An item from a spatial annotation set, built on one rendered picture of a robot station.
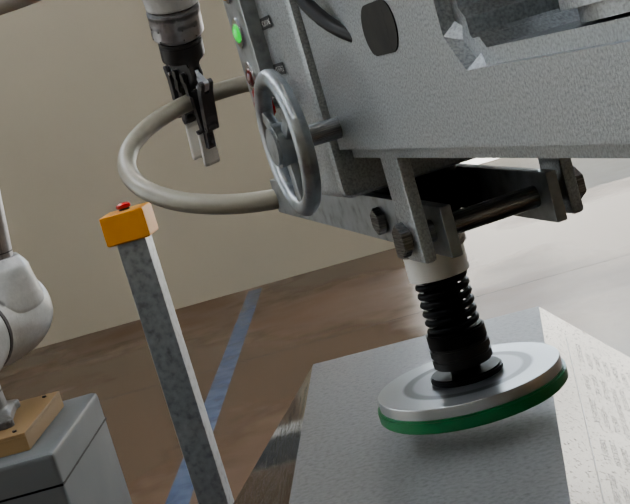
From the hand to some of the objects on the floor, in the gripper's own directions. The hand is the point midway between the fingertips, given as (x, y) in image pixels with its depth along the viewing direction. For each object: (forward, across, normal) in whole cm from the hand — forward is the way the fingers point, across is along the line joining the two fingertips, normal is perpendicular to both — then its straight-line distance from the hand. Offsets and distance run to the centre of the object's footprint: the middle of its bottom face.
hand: (202, 143), depth 223 cm
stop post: (+156, -53, +8) cm, 165 cm away
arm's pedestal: (+121, +14, -60) cm, 136 cm away
